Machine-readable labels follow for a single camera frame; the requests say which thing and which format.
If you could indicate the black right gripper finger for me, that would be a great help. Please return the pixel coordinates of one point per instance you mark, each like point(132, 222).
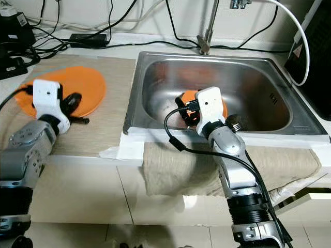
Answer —
point(181, 109)

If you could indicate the orange plastic bowl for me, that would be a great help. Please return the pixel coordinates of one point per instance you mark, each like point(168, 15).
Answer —
point(190, 94)

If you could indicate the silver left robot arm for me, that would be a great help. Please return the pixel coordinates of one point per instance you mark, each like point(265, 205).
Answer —
point(31, 155)

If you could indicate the orange plastic plate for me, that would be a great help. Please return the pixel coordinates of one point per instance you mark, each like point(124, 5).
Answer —
point(88, 82)

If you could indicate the beige woven counter mat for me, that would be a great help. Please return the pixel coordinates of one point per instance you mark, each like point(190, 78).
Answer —
point(114, 129)

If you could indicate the beige hanging towel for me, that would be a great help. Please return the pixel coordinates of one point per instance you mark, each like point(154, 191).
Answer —
point(176, 170)

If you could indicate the flat black power adapter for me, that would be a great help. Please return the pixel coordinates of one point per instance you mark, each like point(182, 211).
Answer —
point(88, 40)

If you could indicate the black power strip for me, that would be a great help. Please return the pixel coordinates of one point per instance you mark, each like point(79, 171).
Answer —
point(13, 67)

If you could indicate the steel sink faucet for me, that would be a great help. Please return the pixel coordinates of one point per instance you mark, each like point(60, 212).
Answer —
point(208, 36)

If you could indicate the stainless steel sink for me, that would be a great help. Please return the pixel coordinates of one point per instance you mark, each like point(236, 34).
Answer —
point(264, 77)

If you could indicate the black charger with white labels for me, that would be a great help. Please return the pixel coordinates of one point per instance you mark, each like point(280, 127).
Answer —
point(18, 31)

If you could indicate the black appliance with warning label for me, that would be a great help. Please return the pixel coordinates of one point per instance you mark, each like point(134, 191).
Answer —
point(318, 62)

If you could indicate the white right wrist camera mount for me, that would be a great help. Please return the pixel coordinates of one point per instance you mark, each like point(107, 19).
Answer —
point(211, 103)

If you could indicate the chrome wall tap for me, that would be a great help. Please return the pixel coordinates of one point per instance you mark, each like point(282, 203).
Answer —
point(241, 3)

